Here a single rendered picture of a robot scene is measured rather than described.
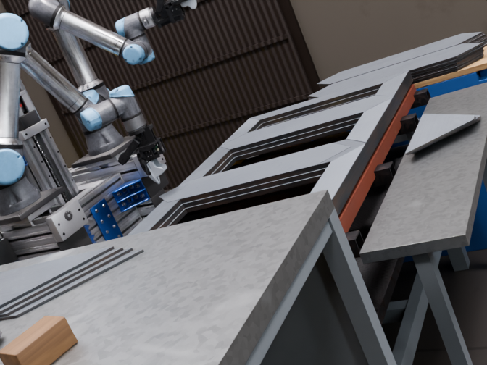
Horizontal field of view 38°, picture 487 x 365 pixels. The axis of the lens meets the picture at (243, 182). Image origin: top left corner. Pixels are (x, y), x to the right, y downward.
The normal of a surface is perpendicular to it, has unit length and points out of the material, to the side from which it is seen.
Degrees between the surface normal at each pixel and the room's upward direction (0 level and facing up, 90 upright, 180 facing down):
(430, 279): 90
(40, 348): 90
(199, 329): 0
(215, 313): 0
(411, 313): 0
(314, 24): 90
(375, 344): 90
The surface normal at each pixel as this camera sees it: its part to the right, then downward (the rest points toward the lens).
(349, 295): -0.36, 0.42
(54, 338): 0.73, -0.10
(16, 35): 0.44, -0.04
